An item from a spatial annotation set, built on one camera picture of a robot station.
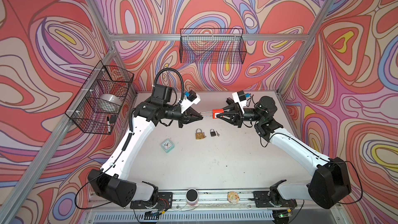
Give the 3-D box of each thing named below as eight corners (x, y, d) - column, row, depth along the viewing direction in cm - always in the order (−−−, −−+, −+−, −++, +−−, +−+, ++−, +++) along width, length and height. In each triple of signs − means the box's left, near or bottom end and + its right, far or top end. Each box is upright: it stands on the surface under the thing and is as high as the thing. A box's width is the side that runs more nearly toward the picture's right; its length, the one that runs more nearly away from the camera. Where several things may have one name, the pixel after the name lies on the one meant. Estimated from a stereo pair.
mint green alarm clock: (160, 146, 94) (159, 144, 92) (168, 139, 96) (167, 137, 94) (167, 153, 91) (166, 151, 89) (175, 146, 94) (174, 144, 91)
